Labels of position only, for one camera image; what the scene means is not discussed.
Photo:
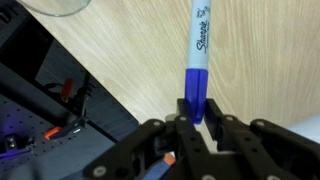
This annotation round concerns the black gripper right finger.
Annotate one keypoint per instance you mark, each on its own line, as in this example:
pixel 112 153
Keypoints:
pixel 268 149

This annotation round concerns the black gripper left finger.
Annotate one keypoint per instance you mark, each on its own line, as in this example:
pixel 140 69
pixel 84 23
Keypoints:
pixel 133 157

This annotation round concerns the blue capped marker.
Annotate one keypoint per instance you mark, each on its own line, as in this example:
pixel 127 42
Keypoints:
pixel 196 78

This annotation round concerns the orange handled clamp near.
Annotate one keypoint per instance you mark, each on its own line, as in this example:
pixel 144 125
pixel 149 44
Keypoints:
pixel 72 127

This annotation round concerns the orange handled clamp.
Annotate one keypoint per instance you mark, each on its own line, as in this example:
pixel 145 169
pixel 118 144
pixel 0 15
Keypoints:
pixel 72 127
pixel 63 91

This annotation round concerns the orange handled clamp far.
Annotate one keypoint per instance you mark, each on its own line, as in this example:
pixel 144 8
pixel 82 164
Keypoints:
pixel 63 91

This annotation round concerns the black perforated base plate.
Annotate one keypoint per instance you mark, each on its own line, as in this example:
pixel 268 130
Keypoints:
pixel 27 155

